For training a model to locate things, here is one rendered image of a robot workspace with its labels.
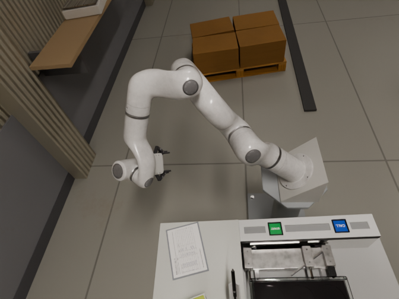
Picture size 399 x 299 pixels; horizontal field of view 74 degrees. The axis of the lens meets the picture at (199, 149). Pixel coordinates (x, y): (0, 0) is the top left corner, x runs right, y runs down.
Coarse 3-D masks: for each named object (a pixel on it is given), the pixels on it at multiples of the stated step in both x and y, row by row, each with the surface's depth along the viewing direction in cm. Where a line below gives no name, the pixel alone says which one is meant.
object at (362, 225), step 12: (324, 216) 112; (336, 216) 112; (348, 216) 111; (360, 216) 110; (372, 216) 110; (240, 228) 114; (252, 228) 114; (264, 228) 113; (288, 228) 112; (300, 228) 111; (312, 228) 110; (324, 228) 109; (360, 228) 108; (372, 228) 107; (240, 240) 111; (252, 240) 110
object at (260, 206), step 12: (264, 168) 147; (264, 180) 142; (276, 180) 141; (264, 192) 140; (276, 192) 137; (324, 192) 134; (252, 204) 221; (264, 204) 219; (276, 204) 155; (288, 204) 132; (300, 204) 131; (312, 204) 132; (252, 216) 215; (264, 216) 213; (276, 216) 164; (288, 216) 156; (300, 216) 209
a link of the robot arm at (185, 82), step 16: (144, 80) 90; (160, 80) 88; (176, 80) 85; (192, 80) 85; (128, 96) 93; (144, 96) 92; (160, 96) 93; (176, 96) 89; (192, 96) 89; (128, 112) 95; (144, 112) 96
